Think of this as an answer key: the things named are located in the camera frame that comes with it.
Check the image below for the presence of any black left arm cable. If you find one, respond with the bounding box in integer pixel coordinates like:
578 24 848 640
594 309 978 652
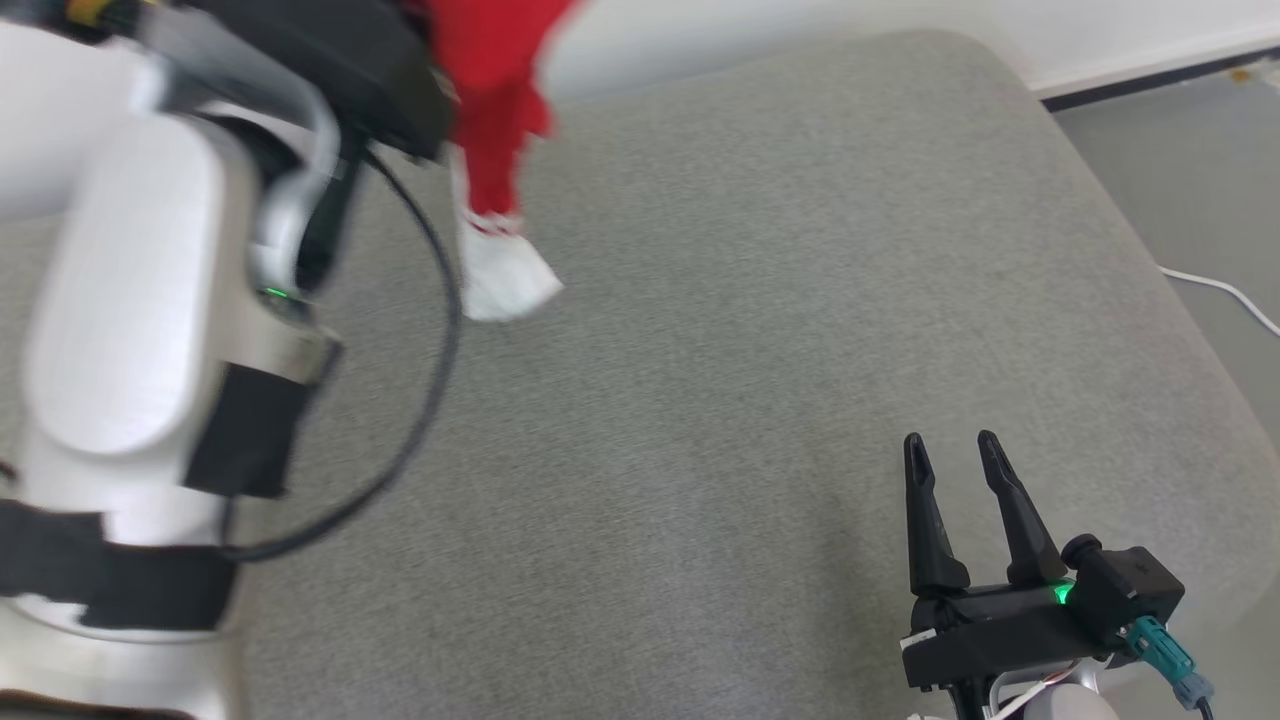
220 145 466 563

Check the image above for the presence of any teal right camera connector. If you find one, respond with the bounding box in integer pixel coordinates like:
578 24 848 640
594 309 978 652
1120 616 1216 707

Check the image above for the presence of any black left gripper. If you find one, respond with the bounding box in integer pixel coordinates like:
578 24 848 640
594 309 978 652
185 0 457 163

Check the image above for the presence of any red shirt with white sleeves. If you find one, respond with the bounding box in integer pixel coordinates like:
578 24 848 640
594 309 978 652
400 0 583 324

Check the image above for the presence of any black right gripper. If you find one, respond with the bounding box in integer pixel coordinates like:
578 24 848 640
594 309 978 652
900 429 1113 720

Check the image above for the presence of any white floor cable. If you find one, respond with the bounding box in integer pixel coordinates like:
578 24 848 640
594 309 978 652
1158 265 1280 337

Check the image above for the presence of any dark wall baseboard strip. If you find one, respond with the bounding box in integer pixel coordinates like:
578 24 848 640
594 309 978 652
1040 45 1280 113

